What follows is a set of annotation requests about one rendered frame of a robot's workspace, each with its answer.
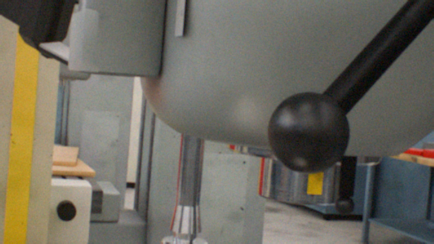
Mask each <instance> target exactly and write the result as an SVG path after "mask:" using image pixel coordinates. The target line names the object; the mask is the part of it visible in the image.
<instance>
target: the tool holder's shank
mask: <svg viewBox="0 0 434 244"><path fill-rule="evenodd" d="M204 146H205V140H204V139H200V138H197V137H192V136H188V135H185V134H181V146H180V154H179V163H178V180H177V191H176V204H175V208H174V214H173V217H172V223H170V230H171V231H174V240H175V241H180V242H195V241H196V234H197V233H200V232H201V231H202V225H201V215H200V198H201V189H202V172H203V156H204Z"/></svg>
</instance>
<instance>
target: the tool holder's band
mask: <svg viewBox="0 0 434 244"><path fill-rule="evenodd" d="M161 244H207V242H206V241H205V240H204V239H201V238H196V241H195V242H180V241H175V240H174V236H167V237H165V238H163V239H162V240H161Z"/></svg>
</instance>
